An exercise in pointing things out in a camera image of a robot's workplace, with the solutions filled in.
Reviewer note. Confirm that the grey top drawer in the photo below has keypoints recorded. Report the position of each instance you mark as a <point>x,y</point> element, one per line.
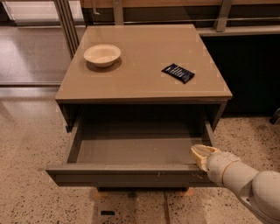
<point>117,151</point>

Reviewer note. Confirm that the dark blue snack packet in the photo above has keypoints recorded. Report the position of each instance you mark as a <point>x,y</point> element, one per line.
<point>178,73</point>

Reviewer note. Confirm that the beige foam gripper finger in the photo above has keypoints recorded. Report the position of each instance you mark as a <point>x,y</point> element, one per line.
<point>201,153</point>

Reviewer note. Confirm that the grey metal shelf ledge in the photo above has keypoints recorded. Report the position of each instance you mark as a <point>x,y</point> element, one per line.
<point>240,31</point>

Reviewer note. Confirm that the metal railing frame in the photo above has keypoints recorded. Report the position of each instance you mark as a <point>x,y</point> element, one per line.
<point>217,14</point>

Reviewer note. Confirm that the white paper bowl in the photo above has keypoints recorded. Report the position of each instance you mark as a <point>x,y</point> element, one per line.
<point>102,55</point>

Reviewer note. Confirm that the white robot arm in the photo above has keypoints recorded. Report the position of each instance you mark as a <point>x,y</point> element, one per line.
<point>258,191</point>

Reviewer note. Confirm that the grey drawer cabinet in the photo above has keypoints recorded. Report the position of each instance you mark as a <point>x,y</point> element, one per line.
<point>135,84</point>

